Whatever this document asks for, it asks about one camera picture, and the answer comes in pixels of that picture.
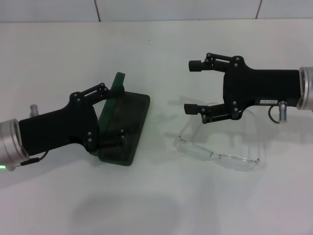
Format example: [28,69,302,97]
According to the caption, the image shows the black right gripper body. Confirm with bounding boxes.
[223,56,301,121]

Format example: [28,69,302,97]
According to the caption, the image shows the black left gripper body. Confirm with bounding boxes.
[19,92,100,157]

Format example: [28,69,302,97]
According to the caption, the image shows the green glasses case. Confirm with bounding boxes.
[89,71,151,168]

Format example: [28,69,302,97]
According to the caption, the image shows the clear plastic glasses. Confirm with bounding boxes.
[172,108,262,172]

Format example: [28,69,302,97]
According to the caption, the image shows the left gripper silver connector plug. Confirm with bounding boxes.
[29,104,40,118]

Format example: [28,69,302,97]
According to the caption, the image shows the gripper silver connector plug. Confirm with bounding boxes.
[29,104,40,118]
[278,100,288,123]

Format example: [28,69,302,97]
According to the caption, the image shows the right gripper silver connector plug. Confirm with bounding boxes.
[278,100,288,123]

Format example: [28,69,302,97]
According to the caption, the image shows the right gripper thin cable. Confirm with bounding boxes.
[268,105,282,124]

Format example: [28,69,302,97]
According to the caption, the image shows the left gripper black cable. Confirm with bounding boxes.
[20,151,49,166]

